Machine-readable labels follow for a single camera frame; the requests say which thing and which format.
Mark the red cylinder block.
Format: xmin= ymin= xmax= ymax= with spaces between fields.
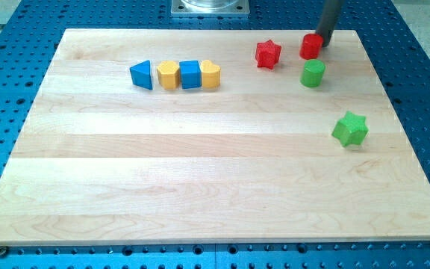
xmin=299 ymin=34 xmax=324 ymax=60

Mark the red star block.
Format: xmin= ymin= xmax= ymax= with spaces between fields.
xmin=255 ymin=40 xmax=281 ymax=69

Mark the green star block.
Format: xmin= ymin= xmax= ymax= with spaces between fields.
xmin=331 ymin=111 xmax=369 ymax=147

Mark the wooden board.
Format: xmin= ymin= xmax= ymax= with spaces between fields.
xmin=0 ymin=28 xmax=430 ymax=246

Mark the yellow heart block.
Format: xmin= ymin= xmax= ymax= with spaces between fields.
xmin=200 ymin=60 xmax=221 ymax=88

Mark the blue cube block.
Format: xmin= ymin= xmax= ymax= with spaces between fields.
xmin=179 ymin=61 xmax=202 ymax=89

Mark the yellow hexagon block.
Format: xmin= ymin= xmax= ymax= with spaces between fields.
xmin=157 ymin=61 xmax=181 ymax=90

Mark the blue triangle block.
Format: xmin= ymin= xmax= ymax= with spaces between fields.
xmin=129 ymin=60 xmax=153 ymax=90

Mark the green cylinder block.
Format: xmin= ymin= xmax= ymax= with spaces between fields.
xmin=300 ymin=59 xmax=325 ymax=87

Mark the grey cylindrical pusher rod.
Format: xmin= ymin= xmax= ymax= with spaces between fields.
xmin=315 ymin=0 xmax=345 ymax=47

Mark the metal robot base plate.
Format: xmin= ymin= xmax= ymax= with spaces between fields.
xmin=170 ymin=0 xmax=250 ymax=17

